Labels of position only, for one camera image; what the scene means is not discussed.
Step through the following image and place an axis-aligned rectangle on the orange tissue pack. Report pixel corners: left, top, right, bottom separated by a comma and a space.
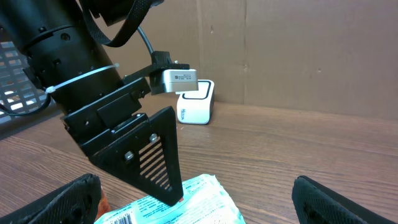
95, 189, 111, 220

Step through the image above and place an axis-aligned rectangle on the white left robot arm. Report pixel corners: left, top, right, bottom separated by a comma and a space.
1, 1, 183, 205

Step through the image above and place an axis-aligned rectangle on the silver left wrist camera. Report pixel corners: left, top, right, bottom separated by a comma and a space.
149, 69, 198, 95

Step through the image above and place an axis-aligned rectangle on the grey plastic mesh basket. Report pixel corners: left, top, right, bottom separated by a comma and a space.
1, 39, 60, 139

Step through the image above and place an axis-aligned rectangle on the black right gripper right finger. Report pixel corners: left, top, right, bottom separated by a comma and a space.
292, 175, 393, 224

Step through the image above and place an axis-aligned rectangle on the white barcode scanner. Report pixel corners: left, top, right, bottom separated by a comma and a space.
177, 80, 215, 125

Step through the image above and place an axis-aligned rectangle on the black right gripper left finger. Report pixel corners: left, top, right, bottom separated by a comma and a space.
1, 174, 101, 224

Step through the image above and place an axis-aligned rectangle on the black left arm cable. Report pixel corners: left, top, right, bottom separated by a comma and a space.
136, 26, 155, 55

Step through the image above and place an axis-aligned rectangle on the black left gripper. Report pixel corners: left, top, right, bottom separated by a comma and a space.
61, 78, 183, 206

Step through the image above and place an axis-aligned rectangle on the teal tissue pack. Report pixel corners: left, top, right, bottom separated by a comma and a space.
95, 174, 245, 224

